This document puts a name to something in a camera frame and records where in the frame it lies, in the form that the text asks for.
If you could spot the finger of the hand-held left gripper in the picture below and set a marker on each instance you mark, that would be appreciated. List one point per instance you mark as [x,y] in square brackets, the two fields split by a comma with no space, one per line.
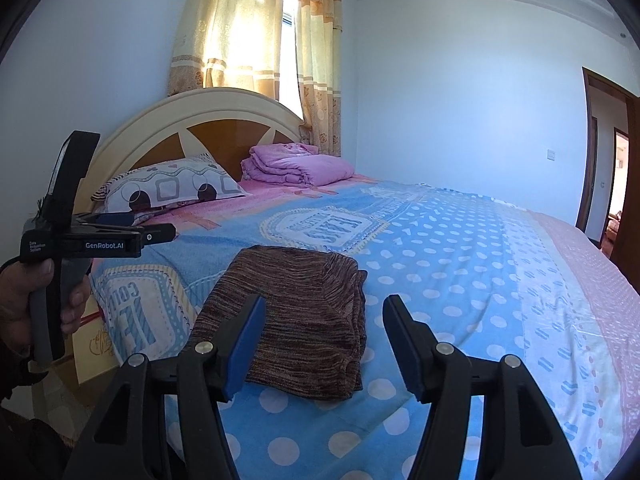
[157,235]

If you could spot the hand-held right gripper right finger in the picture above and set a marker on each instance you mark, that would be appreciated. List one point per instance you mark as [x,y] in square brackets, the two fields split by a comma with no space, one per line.
[407,365]

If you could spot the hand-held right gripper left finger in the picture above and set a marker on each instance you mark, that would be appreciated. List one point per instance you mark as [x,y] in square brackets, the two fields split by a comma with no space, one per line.
[245,350]

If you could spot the brown knitted sweater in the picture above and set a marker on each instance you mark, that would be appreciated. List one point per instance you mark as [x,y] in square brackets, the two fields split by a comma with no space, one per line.
[300,310]

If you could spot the person's left hand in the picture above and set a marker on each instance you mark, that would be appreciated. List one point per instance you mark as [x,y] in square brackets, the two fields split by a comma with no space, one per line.
[15,305]

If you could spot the patterned pillow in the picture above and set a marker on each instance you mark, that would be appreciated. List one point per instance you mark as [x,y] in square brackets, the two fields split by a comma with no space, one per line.
[170,185]

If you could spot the blue and pink printed bedsheet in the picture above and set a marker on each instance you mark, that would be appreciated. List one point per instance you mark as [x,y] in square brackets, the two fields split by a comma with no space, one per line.
[450,310]

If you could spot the cream printed box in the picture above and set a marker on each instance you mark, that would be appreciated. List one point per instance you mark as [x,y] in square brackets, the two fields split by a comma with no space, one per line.
[95,355]

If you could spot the cream and wood headboard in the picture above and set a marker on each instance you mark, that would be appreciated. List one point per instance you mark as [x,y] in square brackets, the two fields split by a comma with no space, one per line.
[200,110]

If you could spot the folded pink quilt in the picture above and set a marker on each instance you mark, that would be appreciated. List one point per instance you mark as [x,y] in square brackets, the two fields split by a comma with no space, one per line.
[295,165]

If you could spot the person's dark clothing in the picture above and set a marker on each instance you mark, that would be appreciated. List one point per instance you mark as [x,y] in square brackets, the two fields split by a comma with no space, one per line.
[25,440]

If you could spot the window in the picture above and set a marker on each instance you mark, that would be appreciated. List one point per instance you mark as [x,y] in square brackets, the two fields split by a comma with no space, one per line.
[289,60]

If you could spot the wide yellow patterned curtain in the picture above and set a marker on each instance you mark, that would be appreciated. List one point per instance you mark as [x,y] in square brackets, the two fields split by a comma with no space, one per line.
[225,25]

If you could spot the narrow yellow patterned curtain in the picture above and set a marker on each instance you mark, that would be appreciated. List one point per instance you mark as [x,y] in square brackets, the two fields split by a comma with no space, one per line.
[320,60]

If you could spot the brown sofa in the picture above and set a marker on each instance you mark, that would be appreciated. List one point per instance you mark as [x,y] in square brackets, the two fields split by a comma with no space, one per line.
[612,230]

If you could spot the white wall switch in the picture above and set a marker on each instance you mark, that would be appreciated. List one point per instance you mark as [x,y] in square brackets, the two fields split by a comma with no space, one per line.
[551,154]

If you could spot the brown door frame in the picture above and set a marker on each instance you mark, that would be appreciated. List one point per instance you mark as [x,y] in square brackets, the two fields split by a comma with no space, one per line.
[587,160]

